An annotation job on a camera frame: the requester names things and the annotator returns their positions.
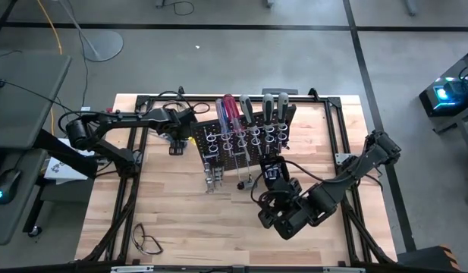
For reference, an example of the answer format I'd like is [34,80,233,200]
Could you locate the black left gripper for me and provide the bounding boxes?
[161,108,199,156]

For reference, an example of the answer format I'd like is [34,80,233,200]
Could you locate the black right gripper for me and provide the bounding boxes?
[257,188,314,241]

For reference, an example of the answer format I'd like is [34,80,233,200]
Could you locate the blue handled screwdriver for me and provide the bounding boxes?
[215,97,233,151]

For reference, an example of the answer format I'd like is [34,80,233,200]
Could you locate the translucent red handled screwdriver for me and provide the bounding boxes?
[222,93,247,152]

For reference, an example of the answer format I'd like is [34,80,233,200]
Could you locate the black metal pegboard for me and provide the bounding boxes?
[190,104,297,172]

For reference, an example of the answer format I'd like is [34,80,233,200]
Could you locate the grey handled screwdriver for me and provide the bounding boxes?
[238,93,263,156]

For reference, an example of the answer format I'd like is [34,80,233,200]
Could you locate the grey handled nut driver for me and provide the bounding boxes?
[262,93,276,155]
[276,92,291,152]

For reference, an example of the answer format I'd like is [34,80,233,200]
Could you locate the silver double prong peg hook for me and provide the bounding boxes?
[232,150,254,182]
[203,153,223,170]

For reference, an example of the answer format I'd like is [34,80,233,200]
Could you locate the black plastic bin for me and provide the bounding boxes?
[259,155,292,190]

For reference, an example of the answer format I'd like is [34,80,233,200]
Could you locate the white printed paper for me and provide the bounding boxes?
[42,138,96,186]

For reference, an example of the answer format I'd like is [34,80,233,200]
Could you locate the yellow-black striped box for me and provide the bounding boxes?
[395,244,461,272]

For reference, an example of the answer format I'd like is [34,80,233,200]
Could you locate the grey desk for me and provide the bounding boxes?
[0,51,73,246]

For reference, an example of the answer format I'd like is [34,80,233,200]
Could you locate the black computer mouse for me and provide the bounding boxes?
[0,168,23,206]

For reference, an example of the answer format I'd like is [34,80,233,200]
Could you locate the computer case with coloured lights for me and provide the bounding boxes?
[418,51,468,118]

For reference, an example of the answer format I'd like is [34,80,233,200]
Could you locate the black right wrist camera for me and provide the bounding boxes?
[287,177,304,198]

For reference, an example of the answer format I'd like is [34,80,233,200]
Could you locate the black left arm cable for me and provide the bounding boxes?
[152,89,211,115]

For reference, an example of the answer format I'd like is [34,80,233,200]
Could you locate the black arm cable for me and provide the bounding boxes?
[152,89,211,115]
[250,158,335,213]

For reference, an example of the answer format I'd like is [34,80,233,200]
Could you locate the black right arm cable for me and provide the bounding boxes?
[250,158,335,213]

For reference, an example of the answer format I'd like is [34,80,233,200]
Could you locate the black aluminium table frame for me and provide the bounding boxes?
[74,86,398,266]

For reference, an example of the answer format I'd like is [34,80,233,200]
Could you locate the yellow cable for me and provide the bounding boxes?
[35,0,64,136]

